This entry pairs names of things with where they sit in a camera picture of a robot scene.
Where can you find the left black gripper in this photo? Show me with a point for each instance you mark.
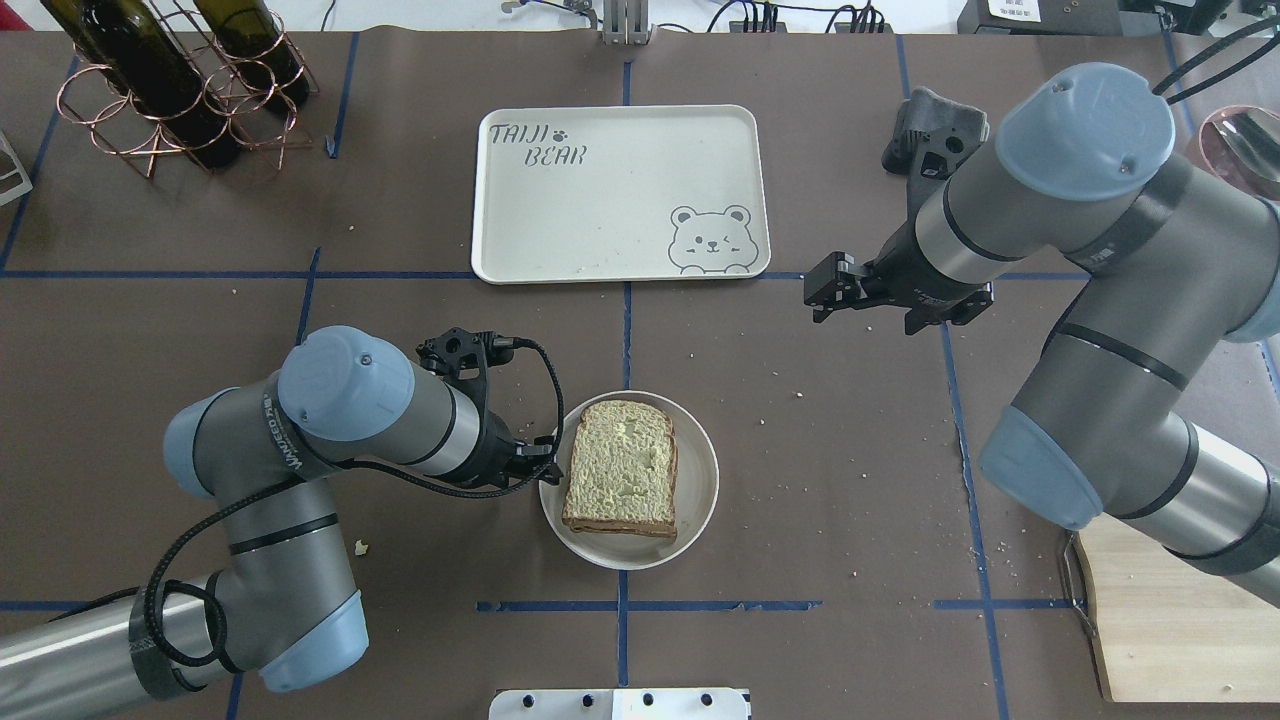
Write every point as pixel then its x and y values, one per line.
pixel 493 447

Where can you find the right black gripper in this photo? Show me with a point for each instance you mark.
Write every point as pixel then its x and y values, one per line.
pixel 898 262

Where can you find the bread slice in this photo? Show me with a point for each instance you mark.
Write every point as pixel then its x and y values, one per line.
pixel 623 471

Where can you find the white round plate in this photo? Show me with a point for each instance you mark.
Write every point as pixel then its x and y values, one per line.
pixel 696 493

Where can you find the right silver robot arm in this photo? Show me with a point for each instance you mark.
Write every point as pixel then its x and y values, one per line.
pixel 1178 261

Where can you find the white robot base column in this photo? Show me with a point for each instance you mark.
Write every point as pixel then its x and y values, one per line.
pixel 623 703

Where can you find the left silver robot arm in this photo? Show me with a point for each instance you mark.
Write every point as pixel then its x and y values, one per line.
pixel 263 585

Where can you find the white bear tray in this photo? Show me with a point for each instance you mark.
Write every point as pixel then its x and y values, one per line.
pixel 632 193

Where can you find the black computer box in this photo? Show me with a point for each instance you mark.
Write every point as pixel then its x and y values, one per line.
pixel 1062 18

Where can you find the pink bowl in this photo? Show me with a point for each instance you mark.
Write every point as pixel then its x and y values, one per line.
pixel 1212 154

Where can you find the wooden cutting board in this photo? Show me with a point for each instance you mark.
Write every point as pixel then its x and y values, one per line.
pixel 1166 633

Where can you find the dark green wine bottle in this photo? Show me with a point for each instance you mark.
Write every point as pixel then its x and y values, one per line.
pixel 129 39

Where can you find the aluminium frame post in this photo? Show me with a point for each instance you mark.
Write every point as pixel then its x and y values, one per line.
pixel 625 22

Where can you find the copper wire bottle rack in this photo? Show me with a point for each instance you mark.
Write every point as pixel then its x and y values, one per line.
pixel 205 81

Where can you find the white wire cup rack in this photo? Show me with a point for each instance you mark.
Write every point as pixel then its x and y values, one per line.
pixel 15 180

